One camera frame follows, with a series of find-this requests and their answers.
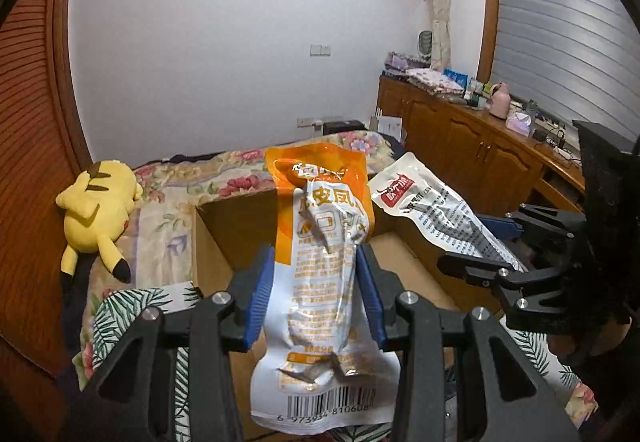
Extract purple fabric bag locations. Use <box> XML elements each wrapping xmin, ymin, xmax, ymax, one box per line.
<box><xmin>382</xmin><ymin>52</ymin><xmax>426</xmax><ymax>75</ymax></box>

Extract black box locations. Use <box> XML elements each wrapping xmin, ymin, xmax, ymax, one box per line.
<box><xmin>322</xmin><ymin>120</ymin><xmax>368</xmax><ymax>137</ymax></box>

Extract blue box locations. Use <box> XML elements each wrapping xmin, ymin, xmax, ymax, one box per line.
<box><xmin>442</xmin><ymin>68</ymin><xmax>471</xmax><ymax>90</ymax></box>

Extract cardboard box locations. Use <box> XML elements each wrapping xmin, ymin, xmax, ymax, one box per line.
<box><xmin>192</xmin><ymin>183</ymin><xmax>506</xmax><ymax>423</ymax></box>

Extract orange and white snack packet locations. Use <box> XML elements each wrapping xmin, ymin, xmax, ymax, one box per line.
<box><xmin>250</xmin><ymin>144</ymin><xmax>403</xmax><ymax>433</ymax></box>

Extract small white box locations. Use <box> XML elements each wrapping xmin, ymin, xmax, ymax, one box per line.
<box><xmin>375</xmin><ymin>114</ymin><xmax>403</xmax><ymax>137</ymax></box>

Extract dark garment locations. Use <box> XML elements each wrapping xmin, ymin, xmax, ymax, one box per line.
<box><xmin>135</xmin><ymin>149</ymin><xmax>236</xmax><ymax>167</ymax></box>

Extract tissue box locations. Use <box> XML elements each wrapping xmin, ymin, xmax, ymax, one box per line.
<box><xmin>505</xmin><ymin>112</ymin><xmax>533</xmax><ymax>137</ymax></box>

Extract grey window blinds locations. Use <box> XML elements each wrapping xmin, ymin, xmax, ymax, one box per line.
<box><xmin>492</xmin><ymin>0</ymin><xmax>640</xmax><ymax>143</ymax></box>

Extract white snack packet red label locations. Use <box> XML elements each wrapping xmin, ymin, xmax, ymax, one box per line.
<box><xmin>366</xmin><ymin>152</ymin><xmax>528</xmax><ymax>273</ymax></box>

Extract palm leaf printed cloth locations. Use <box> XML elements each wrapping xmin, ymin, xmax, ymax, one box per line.
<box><xmin>92</xmin><ymin>284</ymin><xmax>583</xmax><ymax>442</ymax></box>

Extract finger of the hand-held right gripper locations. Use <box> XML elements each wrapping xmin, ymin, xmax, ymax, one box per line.
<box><xmin>480</xmin><ymin>204</ymin><xmax>587</xmax><ymax>249</ymax></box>
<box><xmin>436</xmin><ymin>252</ymin><xmax>582</xmax><ymax>319</ymax></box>

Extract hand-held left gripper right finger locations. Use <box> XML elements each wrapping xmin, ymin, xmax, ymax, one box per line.
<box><xmin>356</xmin><ymin>243</ymin><xmax>581</xmax><ymax>442</ymax></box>

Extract yellow plush toy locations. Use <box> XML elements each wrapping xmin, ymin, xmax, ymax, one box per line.
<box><xmin>55</xmin><ymin>159</ymin><xmax>143</xmax><ymax>307</ymax></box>

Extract dark cloth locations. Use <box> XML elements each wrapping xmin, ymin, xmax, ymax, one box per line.
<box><xmin>60</xmin><ymin>254</ymin><xmax>98</xmax><ymax>373</ymax></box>

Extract small white fan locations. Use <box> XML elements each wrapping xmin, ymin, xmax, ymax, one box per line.
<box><xmin>416</xmin><ymin>30</ymin><xmax>435</xmax><ymax>60</ymax></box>

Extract pink kettle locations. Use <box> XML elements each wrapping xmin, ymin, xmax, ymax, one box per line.
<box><xmin>489</xmin><ymin>82</ymin><xmax>511</xmax><ymax>119</ymax></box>

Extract folded floral cloth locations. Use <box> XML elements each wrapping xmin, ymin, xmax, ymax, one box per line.
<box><xmin>405</xmin><ymin>66</ymin><xmax>463</xmax><ymax>95</ymax></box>

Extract white wall outlet strip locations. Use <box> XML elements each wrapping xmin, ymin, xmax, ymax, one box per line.
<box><xmin>297</xmin><ymin>116</ymin><xmax>343</xmax><ymax>129</ymax></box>

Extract wooden wardrobe door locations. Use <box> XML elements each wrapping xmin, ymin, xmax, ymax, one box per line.
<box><xmin>0</xmin><ymin>0</ymin><xmax>93</xmax><ymax>373</ymax></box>

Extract wooden cabinet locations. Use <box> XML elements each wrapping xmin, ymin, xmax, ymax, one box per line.
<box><xmin>375</xmin><ymin>74</ymin><xmax>588</xmax><ymax>233</ymax></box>

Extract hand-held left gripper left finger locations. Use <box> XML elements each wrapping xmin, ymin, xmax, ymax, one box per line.
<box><xmin>75</xmin><ymin>244</ymin><xmax>277</xmax><ymax>442</ymax></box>

